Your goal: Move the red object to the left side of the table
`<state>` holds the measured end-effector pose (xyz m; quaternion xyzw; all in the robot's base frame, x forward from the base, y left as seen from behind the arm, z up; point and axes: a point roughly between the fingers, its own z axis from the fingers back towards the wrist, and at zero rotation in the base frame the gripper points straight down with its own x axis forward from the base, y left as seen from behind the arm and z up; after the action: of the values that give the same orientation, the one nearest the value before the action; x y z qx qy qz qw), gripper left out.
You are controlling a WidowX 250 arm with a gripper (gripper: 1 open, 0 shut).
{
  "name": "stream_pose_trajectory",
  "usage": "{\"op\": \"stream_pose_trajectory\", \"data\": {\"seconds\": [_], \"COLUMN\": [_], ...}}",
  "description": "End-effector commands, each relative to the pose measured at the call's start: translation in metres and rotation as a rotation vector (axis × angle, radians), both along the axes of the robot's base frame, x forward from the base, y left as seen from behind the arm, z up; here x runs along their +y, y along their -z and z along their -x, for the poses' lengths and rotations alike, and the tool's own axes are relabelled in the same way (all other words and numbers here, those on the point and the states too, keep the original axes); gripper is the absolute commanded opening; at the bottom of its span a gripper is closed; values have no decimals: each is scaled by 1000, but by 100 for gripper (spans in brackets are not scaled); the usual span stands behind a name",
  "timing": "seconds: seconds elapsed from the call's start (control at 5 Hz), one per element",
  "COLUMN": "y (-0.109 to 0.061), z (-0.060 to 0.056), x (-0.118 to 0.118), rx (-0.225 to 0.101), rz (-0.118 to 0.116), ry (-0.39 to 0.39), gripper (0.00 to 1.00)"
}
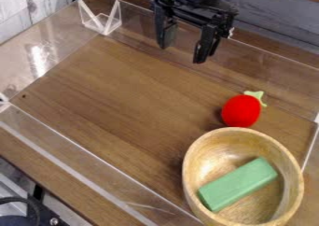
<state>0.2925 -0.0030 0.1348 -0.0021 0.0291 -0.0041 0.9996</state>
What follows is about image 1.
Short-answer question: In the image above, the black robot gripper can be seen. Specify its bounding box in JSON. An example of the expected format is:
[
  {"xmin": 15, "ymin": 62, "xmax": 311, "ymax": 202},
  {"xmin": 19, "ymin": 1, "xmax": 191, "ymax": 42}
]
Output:
[{"xmin": 154, "ymin": 0, "xmax": 238, "ymax": 64}]

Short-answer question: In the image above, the red plush strawberry toy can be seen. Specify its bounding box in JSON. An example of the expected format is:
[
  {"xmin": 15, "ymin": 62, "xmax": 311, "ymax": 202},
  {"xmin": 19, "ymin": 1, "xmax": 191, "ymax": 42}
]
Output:
[{"xmin": 220, "ymin": 91, "xmax": 267, "ymax": 127}]

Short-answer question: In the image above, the green rectangular block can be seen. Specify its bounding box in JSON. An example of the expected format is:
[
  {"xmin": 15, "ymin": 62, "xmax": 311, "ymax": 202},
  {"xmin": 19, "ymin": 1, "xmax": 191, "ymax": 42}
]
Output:
[{"xmin": 198, "ymin": 158, "xmax": 278, "ymax": 212}]

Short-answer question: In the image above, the wooden bowl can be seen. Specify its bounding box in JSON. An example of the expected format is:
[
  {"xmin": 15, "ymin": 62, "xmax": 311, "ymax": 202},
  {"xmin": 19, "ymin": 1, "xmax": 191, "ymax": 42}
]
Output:
[{"xmin": 182, "ymin": 127, "xmax": 304, "ymax": 226}]

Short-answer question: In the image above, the clear acrylic corner bracket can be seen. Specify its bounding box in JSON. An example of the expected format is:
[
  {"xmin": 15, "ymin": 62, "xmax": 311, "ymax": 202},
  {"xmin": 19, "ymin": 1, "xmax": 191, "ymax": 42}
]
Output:
[{"xmin": 77, "ymin": 0, "xmax": 122, "ymax": 35}]

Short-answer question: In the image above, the clear acrylic barrier wall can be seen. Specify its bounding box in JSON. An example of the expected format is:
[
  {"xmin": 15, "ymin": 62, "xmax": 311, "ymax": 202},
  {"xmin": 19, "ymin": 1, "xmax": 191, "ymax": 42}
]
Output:
[{"xmin": 0, "ymin": 0, "xmax": 319, "ymax": 226}]

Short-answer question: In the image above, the black metal clamp bracket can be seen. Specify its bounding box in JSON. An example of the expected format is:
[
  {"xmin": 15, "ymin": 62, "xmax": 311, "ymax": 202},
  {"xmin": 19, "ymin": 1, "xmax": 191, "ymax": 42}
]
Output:
[{"xmin": 28, "ymin": 185, "xmax": 69, "ymax": 226}]

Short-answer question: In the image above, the black cable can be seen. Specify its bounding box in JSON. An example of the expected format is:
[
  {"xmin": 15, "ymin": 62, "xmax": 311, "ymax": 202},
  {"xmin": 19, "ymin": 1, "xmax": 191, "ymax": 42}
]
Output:
[{"xmin": 0, "ymin": 196, "xmax": 41, "ymax": 226}]

